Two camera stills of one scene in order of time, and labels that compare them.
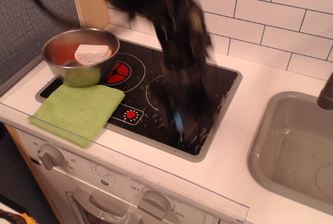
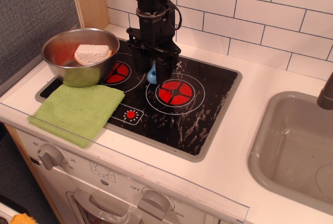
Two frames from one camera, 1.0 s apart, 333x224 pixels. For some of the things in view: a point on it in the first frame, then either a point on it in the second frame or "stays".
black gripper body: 189,91 → 156,34
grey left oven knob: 50,156 stays
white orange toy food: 86,55 stays
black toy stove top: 142,114 stays
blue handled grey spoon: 179,123 → 151,76
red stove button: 131,115 stays
